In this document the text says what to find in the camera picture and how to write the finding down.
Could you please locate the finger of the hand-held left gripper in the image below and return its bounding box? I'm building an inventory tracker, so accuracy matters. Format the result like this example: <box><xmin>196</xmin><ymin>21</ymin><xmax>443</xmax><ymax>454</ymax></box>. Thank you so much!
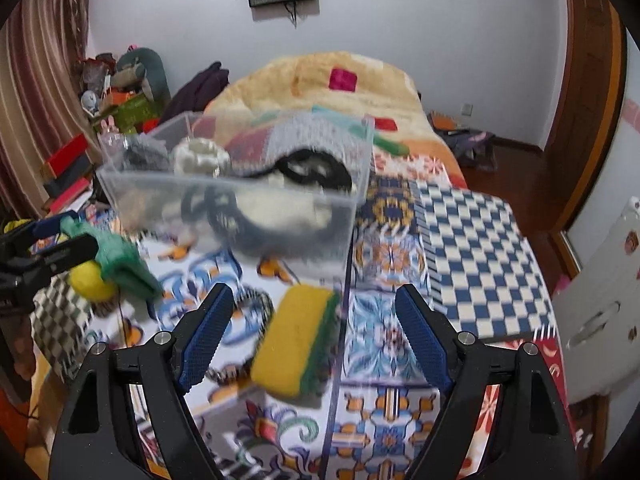
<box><xmin>0</xmin><ymin>214</ymin><xmax>78</xmax><ymax>253</ymax></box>
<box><xmin>20</xmin><ymin>234</ymin><xmax>101</xmax><ymax>286</ymax></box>

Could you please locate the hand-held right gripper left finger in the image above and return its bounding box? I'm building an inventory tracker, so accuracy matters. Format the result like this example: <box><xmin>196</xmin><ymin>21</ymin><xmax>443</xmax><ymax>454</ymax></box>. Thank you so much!
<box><xmin>47</xmin><ymin>282</ymin><xmax>236</xmax><ymax>480</ymax></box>

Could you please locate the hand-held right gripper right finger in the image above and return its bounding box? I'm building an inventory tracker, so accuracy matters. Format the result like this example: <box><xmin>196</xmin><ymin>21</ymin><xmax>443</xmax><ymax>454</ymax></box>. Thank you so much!
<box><xmin>395</xmin><ymin>283</ymin><xmax>581</xmax><ymax>480</ymax></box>

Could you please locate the green cloth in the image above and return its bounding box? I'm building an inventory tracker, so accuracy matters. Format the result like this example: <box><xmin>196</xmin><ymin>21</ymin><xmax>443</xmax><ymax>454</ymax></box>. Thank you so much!
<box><xmin>60</xmin><ymin>217</ymin><xmax>166</xmax><ymax>307</ymax></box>

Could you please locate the yellow and green sponge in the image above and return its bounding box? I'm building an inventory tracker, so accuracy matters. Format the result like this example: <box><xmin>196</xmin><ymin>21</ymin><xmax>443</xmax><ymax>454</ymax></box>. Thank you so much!
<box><xmin>250</xmin><ymin>284</ymin><xmax>344</xmax><ymax>404</ymax></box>

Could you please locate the clear plastic storage box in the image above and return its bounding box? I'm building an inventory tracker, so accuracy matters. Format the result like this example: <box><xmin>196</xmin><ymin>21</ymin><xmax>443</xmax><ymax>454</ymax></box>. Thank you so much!
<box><xmin>95</xmin><ymin>110</ymin><xmax>377</xmax><ymax>282</ymax></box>

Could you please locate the yellow ball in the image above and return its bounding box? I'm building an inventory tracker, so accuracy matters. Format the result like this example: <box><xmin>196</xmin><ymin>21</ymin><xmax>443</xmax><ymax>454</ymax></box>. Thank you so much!
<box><xmin>69</xmin><ymin>260</ymin><xmax>119</xmax><ymax>304</ymax></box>

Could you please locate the black and white checkered cloth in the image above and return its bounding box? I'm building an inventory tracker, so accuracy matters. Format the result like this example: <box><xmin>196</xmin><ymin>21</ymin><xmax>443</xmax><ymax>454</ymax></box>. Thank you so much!
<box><xmin>30</xmin><ymin>275</ymin><xmax>92</xmax><ymax>377</ymax></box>

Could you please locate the red box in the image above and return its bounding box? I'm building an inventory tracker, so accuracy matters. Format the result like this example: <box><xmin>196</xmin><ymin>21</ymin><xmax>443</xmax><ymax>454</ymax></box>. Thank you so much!
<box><xmin>45</xmin><ymin>132</ymin><xmax>92</xmax><ymax>177</ymax></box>

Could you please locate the printed patchwork blanket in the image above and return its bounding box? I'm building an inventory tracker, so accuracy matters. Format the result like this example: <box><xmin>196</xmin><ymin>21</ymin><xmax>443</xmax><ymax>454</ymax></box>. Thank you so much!
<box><xmin>30</xmin><ymin>150</ymin><xmax>568</xmax><ymax>480</ymax></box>

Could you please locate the dark grey cloth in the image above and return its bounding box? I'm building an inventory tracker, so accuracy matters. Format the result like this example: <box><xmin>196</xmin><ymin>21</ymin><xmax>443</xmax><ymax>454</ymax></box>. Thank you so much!
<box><xmin>121</xmin><ymin>139</ymin><xmax>169</xmax><ymax>172</ymax></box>

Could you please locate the striped curtain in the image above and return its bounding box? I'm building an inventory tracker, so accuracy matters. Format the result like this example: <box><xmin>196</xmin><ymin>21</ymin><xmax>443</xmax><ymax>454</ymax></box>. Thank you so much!
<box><xmin>0</xmin><ymin>0</ymin><xmax>101</xmax><ymax>223</ymax></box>

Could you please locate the green box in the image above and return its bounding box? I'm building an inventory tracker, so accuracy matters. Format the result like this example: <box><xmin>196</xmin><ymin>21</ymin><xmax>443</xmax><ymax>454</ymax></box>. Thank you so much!
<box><xmin>106</xmin><ymin>97</ymin><xmax>162</xmax><ymax>132</ymax></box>

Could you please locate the white fluffy cloth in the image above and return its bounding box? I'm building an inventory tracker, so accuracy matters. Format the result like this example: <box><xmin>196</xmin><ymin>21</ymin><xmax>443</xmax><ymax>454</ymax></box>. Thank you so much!
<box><xmin>172</xmin><ymin>137</ymin><xmax>234</xmax><ymax>179</ymax></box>

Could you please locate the green plush toy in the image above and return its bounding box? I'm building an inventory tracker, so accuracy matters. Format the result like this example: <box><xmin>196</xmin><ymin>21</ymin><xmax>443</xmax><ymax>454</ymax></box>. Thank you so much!
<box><xmin>116</xmin><ymin>47</ymin><xmax>172</xmax><ymax>111</ymax></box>

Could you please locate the dark bag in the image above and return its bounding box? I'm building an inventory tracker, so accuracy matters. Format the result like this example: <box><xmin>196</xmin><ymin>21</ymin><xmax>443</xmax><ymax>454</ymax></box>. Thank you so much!
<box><xmin>430</xmin><ymin>112</ymin><xmax>497</xmax><ymax>174</ymax></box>

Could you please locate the purple garment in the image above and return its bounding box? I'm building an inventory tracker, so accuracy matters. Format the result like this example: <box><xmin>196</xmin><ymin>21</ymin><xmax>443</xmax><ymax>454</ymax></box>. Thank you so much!
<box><xmin>160</xmin><ymin>62</ymin><xmax>231</xmax><ymax>124</ymax></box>

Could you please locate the grey knitted cloth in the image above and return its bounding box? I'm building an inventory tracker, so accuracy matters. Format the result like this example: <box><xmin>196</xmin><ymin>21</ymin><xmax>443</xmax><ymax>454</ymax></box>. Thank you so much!
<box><xmin>225</xmin><ymin>112</ymin><xmax>372</xmax><ymax>181</ymax></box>

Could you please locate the yellow fluffy blanket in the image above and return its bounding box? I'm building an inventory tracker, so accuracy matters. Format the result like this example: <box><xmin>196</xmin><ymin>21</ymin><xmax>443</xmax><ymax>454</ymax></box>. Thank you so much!
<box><xmin>202</xmin><ymin>51</ymin><xmax>463</xmax><ymax>186</ymax></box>

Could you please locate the black strap bundle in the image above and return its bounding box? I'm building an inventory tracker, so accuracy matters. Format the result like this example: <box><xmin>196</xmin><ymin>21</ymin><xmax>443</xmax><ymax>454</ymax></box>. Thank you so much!
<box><xmin>180</xmin><ymin>185</ymin><xmax>351</xmax><ymax>263</ymax></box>

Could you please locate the black cable coil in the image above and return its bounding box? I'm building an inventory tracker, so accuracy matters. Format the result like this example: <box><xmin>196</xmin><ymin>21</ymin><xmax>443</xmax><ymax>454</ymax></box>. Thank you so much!
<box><xmin>274</xmin><ymin>147</ymin><xmax>354</xmax><ymax>194</ymax></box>

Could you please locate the wooden door frame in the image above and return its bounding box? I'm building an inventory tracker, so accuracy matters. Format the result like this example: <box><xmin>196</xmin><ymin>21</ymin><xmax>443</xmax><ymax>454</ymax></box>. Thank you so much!
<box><xmin>542</xmin><ymin>0</ymin><xmax>629</xmax><ymax>243</ymax></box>

